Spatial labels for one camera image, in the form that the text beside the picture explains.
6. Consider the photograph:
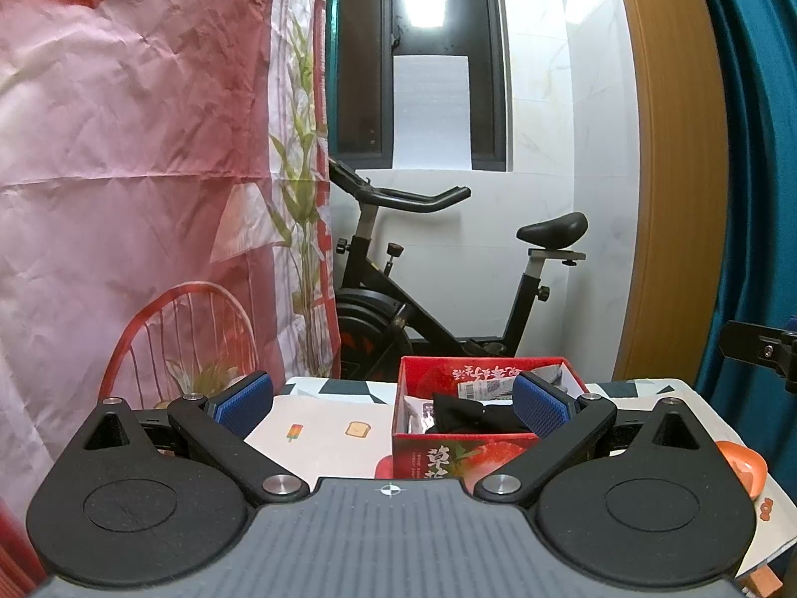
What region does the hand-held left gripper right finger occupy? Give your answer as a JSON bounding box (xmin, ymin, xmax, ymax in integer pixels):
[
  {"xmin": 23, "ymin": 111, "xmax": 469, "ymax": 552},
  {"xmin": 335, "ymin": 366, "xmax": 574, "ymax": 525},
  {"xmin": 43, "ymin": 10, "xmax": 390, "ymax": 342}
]
[{"xmin": 474, "ymin": 371, "xmax": 726, "ymax": 507}]

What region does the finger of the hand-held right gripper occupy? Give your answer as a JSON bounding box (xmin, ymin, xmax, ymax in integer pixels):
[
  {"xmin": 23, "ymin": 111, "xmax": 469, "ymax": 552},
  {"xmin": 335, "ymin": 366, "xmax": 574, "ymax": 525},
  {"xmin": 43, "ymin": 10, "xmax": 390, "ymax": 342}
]
[{"xmin": 720, "ymin": 320, "xmax": 782, "ymax": 362}]

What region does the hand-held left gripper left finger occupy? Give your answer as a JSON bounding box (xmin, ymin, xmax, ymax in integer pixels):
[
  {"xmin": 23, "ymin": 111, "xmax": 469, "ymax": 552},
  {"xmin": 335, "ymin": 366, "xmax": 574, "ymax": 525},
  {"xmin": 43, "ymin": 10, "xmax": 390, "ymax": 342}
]
[{"xmin": 65, "ymin": 370, "xmax": 310, "ymax": 507}]

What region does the grey patterned plastic packet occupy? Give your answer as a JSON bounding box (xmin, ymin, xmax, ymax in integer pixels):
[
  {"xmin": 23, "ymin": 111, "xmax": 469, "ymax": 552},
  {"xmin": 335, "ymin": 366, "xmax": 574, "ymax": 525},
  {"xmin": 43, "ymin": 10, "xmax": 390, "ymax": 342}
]
[{"xmin": 529, "ymin": 366, "xmax": 586, "ymax": 397}]

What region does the black cloth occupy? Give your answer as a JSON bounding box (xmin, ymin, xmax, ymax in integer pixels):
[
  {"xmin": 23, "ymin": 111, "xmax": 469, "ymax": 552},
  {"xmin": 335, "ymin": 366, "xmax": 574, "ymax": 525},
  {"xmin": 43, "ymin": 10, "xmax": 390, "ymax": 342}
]
[{"xmin": 432, "ymin": 392, "xmax": 537, "ymax": 435}]

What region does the red cardboard box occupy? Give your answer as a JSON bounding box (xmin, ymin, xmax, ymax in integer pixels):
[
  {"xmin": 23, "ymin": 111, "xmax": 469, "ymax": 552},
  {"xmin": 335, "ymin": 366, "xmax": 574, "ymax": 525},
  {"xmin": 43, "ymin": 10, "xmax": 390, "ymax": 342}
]
[{"xmin": 375, "ymin": 356, "xmax": 589, "ymax": 480}]

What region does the white face mask packet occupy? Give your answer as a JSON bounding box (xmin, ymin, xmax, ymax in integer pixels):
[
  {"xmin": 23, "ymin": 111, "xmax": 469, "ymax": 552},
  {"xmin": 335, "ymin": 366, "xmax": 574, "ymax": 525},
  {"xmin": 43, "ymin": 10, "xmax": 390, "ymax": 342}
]
[{"xmin": 403, "ymin": 395, "xmax": 440, "ymax": 436}]

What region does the white printed tablecloth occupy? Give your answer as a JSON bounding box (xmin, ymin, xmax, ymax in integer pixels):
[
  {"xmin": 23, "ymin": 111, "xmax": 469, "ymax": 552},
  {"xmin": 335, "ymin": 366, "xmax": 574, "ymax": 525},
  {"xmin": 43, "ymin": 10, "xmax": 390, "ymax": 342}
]
[{"xmin": 243, "ymin": 375, "xmax": 797, "ymax": 580}]

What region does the orange plastic dish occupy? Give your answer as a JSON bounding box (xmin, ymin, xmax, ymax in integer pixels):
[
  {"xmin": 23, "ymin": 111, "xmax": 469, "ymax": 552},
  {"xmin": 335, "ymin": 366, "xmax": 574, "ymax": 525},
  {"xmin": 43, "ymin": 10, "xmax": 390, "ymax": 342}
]
[{"xmin": 715, "ymin": 440, "xmax": 769, "ymax": 500}]

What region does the black exercise bike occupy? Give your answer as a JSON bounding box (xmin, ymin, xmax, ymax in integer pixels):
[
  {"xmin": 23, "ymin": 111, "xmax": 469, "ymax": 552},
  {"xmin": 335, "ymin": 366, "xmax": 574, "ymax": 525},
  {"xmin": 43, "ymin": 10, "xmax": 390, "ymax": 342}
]
[{"xmin": 328, "ymin": 158, "xmax": 589, "ymax": 381}]

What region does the teal curtain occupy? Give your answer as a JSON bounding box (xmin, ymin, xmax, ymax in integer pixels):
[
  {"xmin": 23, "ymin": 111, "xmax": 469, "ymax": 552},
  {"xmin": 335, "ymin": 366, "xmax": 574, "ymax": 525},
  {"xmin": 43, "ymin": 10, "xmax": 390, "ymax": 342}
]
[{"xmin": 688, "ymin": 0, "xmax": 797, "ymax": 443}]

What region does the pink printed backdrop cloth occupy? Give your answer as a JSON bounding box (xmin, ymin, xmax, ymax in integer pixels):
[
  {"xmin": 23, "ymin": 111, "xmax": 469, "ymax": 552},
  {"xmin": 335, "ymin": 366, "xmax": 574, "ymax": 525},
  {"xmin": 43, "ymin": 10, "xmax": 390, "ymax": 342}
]
[{"xmin": 0, "ymin": 0, "xmax": 342, "ymax": 593}]

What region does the white foam board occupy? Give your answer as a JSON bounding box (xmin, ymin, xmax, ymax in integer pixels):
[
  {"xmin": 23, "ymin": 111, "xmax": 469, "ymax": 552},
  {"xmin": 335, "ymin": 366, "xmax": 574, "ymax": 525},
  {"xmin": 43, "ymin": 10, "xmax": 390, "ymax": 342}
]
[{"xmin": 392, "ymin": 55, "xmax": 472, "ymax": 169}]

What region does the dark framed window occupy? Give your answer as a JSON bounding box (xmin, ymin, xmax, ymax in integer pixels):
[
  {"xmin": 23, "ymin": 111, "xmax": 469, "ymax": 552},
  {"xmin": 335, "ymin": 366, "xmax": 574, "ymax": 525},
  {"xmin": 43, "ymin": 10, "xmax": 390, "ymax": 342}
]
[{"xmin": 327, "ymin": 0, "xmax": 508, "ymax": 172}]

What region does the wooden door frame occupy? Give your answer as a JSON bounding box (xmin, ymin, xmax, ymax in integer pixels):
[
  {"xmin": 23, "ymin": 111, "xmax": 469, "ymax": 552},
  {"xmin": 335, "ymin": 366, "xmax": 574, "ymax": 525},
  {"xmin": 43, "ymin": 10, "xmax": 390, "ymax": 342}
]
[{"xmin": 610, "ymin": 0, "xmax": 729, "ymax": 382}]

